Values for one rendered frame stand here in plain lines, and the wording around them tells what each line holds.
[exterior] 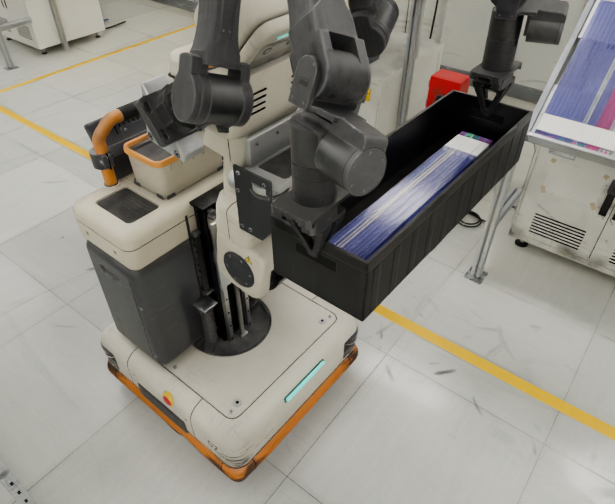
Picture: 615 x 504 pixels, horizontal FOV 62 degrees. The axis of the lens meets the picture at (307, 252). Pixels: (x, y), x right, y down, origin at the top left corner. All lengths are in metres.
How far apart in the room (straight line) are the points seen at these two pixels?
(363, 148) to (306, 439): 1.37
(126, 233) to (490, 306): 1.54
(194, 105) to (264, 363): 1.01
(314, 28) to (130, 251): 0.85
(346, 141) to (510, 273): 1.96
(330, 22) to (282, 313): 1.27
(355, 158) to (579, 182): 1.87
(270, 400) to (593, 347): 1.31
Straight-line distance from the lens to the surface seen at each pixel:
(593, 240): 2.47
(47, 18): 5.08
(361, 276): 0.68
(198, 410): 1.56
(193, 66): 0.79
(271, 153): 1.06
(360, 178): 0.55
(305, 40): 0.60
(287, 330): 1.70
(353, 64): 0.60
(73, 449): 1.93
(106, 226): 1.34
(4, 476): 1.57
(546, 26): 1.06
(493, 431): 1.91
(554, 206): 2.43
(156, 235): 1.33
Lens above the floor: 1.57
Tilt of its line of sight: 41 degrees down
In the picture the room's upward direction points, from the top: straight up
